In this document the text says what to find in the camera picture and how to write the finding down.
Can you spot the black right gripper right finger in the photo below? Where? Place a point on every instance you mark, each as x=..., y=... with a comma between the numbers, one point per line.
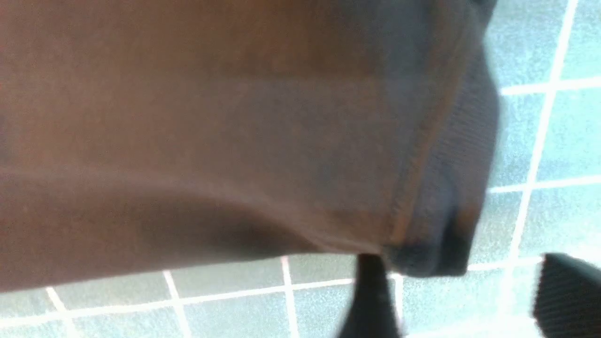
x=568, y=299

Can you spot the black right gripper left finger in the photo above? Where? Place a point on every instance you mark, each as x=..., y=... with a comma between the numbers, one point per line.
x=371, y=313

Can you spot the dark gray long-sleeved shirt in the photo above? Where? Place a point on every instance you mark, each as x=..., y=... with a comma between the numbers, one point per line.
x=142, y=135

